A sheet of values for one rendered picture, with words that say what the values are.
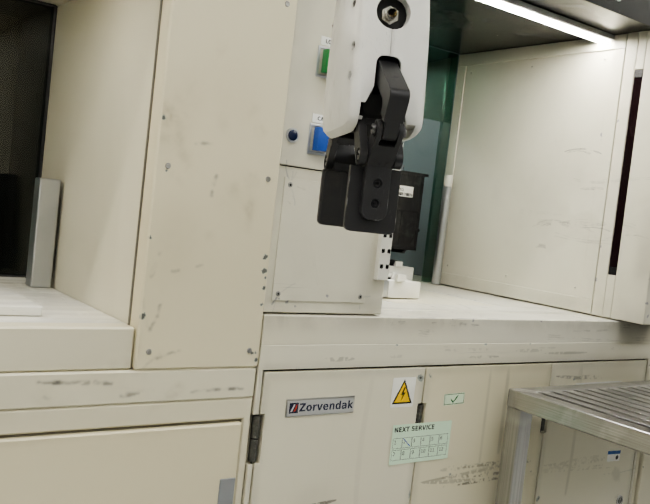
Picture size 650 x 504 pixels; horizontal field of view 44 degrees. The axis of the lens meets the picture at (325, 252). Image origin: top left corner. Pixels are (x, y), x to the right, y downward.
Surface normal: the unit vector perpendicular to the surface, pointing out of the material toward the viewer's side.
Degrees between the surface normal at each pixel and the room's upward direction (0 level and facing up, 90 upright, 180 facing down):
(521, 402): 90
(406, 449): 90
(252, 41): 90
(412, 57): 87
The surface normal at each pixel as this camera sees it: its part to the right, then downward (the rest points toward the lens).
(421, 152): -0.81, -0.06
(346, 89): -0.97, -0.04
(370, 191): 0.18, 0.07
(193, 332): 0.58, 0.11
